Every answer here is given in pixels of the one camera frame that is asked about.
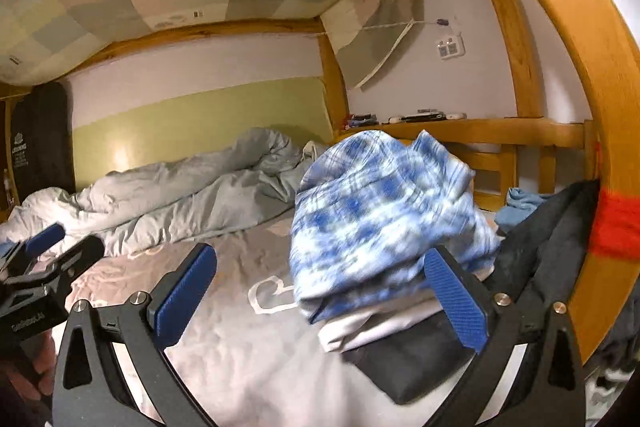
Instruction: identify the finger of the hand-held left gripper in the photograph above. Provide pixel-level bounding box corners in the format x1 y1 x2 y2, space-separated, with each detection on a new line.
0 223 67 278
30 234 106 288

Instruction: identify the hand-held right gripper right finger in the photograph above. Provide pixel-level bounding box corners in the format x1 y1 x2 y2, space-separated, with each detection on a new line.
422 245 587 427

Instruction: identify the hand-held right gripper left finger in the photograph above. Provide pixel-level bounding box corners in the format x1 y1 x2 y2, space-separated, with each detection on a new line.
51 243 218 427

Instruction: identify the blue plaid shirt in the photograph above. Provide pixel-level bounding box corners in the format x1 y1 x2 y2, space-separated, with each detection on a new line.
289 129 503 323

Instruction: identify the person's left hand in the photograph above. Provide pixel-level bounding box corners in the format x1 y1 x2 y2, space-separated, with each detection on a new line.
15 334 56 403

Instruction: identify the black hanging cloth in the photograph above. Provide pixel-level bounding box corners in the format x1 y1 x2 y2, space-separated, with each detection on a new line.
10 82 77 210

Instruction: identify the white folded garment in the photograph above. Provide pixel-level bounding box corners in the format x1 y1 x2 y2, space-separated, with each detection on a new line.
317 292 441 354

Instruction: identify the grey duvet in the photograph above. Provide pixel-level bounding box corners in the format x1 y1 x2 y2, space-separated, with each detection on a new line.
0 127 331 253

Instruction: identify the dark grey hanging garment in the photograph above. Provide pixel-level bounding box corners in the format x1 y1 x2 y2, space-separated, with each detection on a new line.
492 179 601 308

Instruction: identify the light blue cloth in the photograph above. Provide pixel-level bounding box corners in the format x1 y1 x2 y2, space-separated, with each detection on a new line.
504 187 553 230

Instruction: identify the red tape wrap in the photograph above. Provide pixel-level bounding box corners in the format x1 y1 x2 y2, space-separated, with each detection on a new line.
587 189 640 258

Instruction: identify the white ledge device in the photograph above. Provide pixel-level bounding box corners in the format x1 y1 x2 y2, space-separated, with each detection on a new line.
387 109 467 124

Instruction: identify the small blue ledge item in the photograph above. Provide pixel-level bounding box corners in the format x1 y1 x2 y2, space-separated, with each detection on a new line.
344 113 381 128

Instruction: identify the green padded wall panel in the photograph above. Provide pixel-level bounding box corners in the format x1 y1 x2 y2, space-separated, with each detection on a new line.
70 77 333 190

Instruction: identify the white wall socket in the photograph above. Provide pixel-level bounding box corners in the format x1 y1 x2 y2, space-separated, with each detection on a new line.
434 36 467 60

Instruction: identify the white cord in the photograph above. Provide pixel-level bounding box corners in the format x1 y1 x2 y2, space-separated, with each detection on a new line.
320 19 451 38

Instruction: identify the wooden bed frame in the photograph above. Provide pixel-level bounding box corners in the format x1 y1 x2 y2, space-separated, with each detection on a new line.
0 0 640 363

